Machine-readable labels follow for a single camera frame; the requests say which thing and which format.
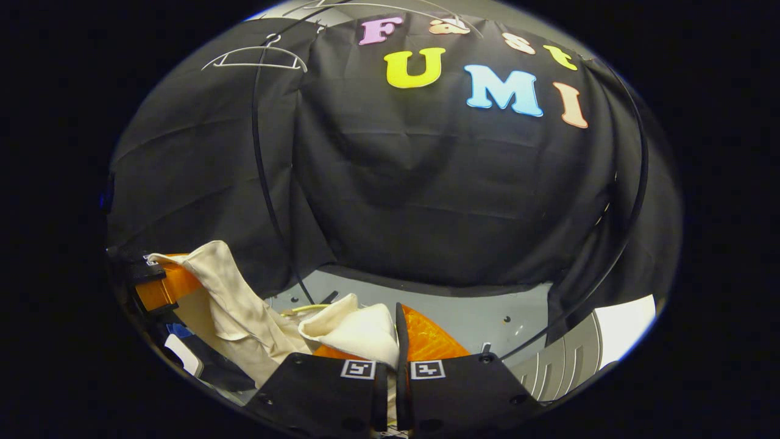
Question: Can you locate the white hanger with shirt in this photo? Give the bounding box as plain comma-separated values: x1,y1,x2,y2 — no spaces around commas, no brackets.
282,0,485,38

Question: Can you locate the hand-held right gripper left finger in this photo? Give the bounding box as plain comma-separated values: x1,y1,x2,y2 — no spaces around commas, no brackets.
244,344,389,439

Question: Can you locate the black backdrop cloth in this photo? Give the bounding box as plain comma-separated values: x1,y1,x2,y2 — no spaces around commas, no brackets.
107,12,683,345

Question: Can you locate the cream long-sleeved shirt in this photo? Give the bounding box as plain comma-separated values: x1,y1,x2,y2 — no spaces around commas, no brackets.
148,240,409,439

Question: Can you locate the black clothes rack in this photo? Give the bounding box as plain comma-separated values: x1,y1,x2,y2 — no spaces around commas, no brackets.
251,0,650,362

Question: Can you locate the grey metal base plate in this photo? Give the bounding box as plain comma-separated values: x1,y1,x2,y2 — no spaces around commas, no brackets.
265,268,552,366

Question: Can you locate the white empty hanger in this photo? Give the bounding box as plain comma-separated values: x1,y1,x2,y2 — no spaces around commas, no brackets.
201,34,308,74

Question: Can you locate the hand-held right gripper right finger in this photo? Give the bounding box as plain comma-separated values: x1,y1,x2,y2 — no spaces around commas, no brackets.
395,302,544,438

